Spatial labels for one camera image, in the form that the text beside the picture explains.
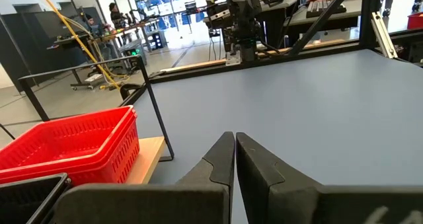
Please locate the grey desk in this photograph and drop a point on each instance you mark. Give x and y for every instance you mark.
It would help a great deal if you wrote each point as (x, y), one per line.
(352, 9)

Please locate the silver aluminium bar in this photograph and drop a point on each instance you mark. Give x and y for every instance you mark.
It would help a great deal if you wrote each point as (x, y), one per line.
(383, 35)

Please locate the cluttered workbench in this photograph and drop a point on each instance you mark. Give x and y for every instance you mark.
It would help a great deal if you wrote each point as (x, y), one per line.
(138, 25)

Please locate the black plastic basket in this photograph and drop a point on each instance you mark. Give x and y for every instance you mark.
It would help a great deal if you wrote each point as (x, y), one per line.
(20, 201)

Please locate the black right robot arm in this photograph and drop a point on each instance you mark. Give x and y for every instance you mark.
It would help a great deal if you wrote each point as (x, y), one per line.
(246, 49)

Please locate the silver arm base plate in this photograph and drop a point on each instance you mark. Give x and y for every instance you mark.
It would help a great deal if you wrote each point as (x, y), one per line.
(233, 59)

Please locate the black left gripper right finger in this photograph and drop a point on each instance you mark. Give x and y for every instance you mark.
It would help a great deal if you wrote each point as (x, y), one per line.
(271, 197)

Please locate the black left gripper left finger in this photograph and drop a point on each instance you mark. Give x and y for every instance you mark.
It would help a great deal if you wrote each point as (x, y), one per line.
(198, 204)

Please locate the wooden table side board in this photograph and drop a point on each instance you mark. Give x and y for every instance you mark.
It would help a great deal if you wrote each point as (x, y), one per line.
(198, 65)

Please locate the red plastic bin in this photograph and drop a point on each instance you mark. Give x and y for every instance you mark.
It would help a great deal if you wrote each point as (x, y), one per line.
(415, 20)

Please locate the black metal shelf frame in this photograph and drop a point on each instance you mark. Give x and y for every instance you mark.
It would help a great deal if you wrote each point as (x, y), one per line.
(79, 67)

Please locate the person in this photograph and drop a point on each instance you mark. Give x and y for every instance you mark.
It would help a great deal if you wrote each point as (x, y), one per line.
(89, 20)
(115, 16)

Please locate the grey equipment box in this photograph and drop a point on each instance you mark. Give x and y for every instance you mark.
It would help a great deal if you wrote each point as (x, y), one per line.
(132, 49)

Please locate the red plastic basket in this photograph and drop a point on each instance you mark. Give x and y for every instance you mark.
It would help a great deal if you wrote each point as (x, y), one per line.
(122, 161)
(66, 141)

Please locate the black keyboard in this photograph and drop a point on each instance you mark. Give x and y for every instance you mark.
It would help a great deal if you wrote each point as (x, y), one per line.
(325, 8)

